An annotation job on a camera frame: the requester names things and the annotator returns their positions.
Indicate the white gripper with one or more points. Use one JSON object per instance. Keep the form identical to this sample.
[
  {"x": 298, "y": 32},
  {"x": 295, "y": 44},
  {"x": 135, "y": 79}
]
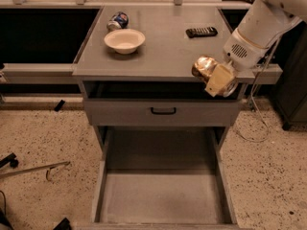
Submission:
[{"x": 242, "y": 53}]

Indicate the orange soda can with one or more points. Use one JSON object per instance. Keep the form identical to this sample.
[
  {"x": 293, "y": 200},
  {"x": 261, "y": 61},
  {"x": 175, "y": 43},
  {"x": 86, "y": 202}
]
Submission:
[{"x": 203, "y": 68}]

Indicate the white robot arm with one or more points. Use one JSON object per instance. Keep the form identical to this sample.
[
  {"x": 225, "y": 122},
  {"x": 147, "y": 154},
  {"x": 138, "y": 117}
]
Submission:
[{"x": 264, "y": 23}]

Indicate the grey drawer cabinet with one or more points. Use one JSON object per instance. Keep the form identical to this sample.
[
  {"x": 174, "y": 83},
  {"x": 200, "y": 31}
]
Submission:
[{"x": 160, "y": 69}]

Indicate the blue soda can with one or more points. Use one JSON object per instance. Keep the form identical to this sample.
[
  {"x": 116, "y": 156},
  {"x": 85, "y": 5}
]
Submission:
[{"x": 118, "y": 21}]

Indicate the open grey bottom drawer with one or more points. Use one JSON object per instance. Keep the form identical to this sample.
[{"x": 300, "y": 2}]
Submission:
[{"x": 161, "y": 179}]

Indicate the black remote control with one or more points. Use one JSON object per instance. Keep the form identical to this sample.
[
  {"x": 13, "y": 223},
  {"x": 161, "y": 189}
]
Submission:
[{"x": 201, "y": 32}]

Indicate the dark cabinet at right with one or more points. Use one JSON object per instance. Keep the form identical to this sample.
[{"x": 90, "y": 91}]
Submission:
[{"x": 289, "y": 96}]

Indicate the white bowl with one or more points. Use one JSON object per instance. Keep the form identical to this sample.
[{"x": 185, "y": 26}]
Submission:
[{"x": 125, "y": 41}]

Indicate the black block on floor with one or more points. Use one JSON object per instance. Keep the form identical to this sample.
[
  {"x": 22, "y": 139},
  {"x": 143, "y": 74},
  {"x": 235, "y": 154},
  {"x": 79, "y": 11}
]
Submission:
[{"x": 59, "y": 105}]

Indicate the metal rod on floor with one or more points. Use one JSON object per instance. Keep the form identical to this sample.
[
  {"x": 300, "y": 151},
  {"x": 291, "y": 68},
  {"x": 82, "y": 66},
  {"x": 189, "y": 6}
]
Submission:
[{"x": 36, "y": 169}]

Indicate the black object bottom left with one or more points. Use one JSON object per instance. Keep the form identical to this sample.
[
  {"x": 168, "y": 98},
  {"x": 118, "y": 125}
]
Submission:
[{"x": 63, "y": 225}]

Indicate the black clamp on floor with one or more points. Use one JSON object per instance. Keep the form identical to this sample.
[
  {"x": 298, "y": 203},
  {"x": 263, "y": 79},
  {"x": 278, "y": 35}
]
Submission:
[{"x": 11, "y": 160}]

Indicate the closed drawer with black handle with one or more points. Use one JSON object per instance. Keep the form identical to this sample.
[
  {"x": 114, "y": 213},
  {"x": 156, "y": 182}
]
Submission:
[{"x": 124, "y": 113}]

